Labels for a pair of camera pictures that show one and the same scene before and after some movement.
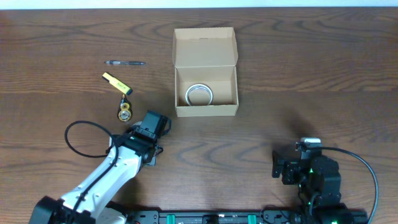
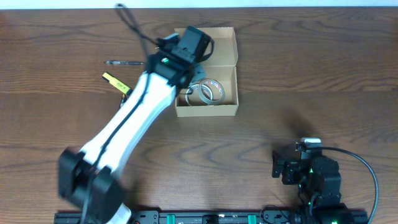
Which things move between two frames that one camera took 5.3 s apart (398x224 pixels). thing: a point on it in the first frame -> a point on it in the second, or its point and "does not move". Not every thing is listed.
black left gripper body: x=154 y=162 -> x=200 y=57
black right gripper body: x=292 y=175 does not move
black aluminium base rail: x=246 y=216 does not move
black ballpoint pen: x=122 y=63 does not move
